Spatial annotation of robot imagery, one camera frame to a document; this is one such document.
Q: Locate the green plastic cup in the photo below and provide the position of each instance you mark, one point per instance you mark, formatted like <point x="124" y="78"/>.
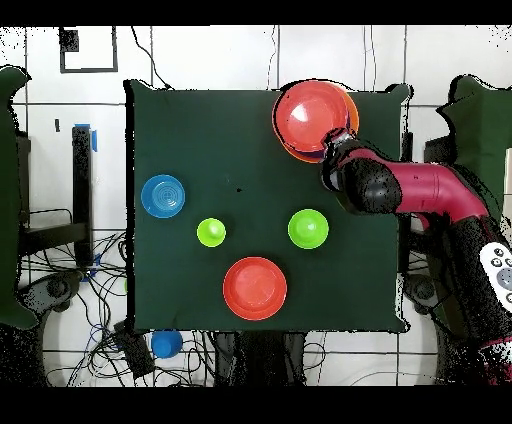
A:
<point x="211" y="232"/>

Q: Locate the green plastic bowl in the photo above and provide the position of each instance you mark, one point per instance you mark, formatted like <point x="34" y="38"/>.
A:
<point x="308" y="228"/>

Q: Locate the red plastic bowl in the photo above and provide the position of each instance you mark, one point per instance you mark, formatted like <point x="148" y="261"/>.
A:
<point x="254" y="288"/>
<point x="308" y="116"/>

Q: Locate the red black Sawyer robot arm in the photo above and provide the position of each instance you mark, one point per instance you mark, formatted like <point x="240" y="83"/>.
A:
<point x="432" y="188"/>

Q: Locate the small blue plastic bowl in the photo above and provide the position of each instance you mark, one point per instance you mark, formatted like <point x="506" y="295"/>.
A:
<point x="162" y="196"/>

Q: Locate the dark green tablecloth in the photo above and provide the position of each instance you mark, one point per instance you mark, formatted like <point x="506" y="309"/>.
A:
<point x="200" y="120"/>

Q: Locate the blue plastic cup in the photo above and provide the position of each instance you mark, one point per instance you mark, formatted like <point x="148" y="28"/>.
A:
<point x="166" y="344"/>

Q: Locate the black metal stand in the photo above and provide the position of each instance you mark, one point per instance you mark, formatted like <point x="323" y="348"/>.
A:
<point x="82" y="180"/>

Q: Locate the black office chair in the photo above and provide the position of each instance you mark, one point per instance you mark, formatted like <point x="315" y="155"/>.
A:
<point x="422" y="290"/>
<point x="52" y="290"/>

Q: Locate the black power adapter box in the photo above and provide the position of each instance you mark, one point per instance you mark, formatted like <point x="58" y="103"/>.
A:
<point x="134" y="354"/>

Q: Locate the green covered side table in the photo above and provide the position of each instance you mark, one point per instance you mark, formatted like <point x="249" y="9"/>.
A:
<point x="480" y="120"/>
<point x="8" y="200"/>

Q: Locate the white boxes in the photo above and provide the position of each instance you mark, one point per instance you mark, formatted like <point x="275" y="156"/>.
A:
<point x="508" y="168"/>

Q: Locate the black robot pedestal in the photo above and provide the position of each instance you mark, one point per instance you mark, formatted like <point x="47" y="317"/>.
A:
<point x="260" y="360"/>

